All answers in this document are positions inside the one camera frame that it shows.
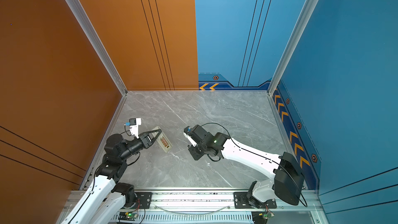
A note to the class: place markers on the circuit board right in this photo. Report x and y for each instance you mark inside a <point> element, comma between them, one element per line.
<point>262,217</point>

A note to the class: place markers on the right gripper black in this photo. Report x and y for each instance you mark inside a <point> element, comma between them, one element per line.
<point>195,155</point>

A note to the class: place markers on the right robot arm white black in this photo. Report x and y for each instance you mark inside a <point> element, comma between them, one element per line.
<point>285,177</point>

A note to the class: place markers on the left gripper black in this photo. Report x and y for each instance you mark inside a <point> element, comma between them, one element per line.
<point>145,140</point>

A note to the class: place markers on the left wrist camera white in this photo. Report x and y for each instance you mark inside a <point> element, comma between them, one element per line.
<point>132,126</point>

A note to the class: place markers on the beige remote control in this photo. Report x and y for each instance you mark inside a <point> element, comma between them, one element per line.
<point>163,141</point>

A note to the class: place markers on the aluminium corner post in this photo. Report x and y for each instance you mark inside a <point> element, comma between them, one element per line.
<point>85,23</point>
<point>301,23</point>

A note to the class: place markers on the right aluminium corner post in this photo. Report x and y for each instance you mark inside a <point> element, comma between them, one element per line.
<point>301,23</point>

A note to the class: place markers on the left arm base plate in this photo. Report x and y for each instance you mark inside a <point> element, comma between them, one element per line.
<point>142,201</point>

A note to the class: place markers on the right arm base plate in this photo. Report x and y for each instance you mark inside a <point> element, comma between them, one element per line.
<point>242,201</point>

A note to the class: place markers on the green circuit board left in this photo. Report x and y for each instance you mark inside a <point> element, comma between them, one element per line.
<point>127,216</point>

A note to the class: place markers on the left aluminium corner post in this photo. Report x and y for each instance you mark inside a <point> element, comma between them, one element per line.
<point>85,23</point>

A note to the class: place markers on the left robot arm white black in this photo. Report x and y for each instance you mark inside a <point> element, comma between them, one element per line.
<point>107,195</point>

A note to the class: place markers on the aluminium front rail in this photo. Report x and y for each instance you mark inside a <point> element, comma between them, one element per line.
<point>212,199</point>

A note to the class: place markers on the white ventilation grille strip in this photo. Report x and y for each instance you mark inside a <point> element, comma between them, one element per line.
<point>168,218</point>

